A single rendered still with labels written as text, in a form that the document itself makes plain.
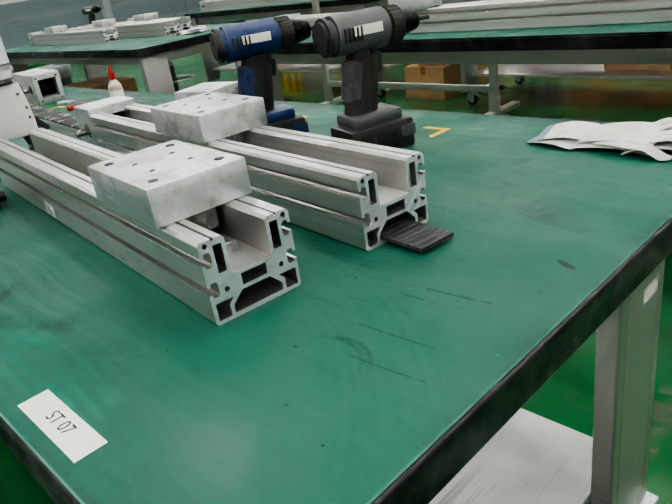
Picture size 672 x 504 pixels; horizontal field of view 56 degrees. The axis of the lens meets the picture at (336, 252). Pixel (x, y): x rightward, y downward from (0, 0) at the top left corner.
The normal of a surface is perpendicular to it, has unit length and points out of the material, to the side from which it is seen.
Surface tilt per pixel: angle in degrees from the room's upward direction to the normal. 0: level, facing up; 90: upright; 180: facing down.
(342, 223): 90
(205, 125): 90
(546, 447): 0
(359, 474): 0
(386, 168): 90
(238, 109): 90
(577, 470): 0
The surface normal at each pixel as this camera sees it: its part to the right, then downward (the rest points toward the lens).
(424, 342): -0.14, -0.90
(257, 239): -0.76, 0.36
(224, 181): 0.63, 0.24
